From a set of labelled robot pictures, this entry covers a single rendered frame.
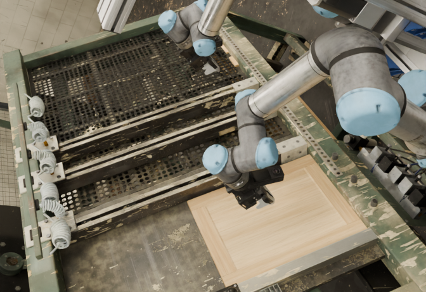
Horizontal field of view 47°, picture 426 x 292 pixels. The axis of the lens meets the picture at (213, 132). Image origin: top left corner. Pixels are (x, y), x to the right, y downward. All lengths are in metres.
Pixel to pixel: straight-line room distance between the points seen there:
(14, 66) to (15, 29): 4.56
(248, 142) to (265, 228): 0.67
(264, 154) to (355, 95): 0.37
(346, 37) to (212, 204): 1.13
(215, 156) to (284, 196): 0.74
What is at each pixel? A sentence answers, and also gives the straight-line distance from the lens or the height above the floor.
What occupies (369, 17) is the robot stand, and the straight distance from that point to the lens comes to 1.47.
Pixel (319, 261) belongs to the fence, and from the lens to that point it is 1.80.
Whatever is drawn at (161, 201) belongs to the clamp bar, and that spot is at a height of 1.45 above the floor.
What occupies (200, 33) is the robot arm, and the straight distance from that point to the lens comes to 1.67.
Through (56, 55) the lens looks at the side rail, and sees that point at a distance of 3.07.
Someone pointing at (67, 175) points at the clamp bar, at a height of 1.73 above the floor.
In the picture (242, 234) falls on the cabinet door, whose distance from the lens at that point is 1.89.
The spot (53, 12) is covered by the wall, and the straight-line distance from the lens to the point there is 7.40.
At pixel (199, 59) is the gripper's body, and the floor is 1.44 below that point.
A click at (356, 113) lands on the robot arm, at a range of 0.98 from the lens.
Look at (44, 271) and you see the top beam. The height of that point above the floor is 1.87.
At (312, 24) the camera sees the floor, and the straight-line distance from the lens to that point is 3.66.
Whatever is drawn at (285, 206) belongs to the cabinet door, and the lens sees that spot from 1.96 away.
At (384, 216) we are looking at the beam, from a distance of 1.92.
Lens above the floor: 2.40
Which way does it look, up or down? 33 degrees down
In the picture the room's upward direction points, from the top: 80 degrees counter-clockwise
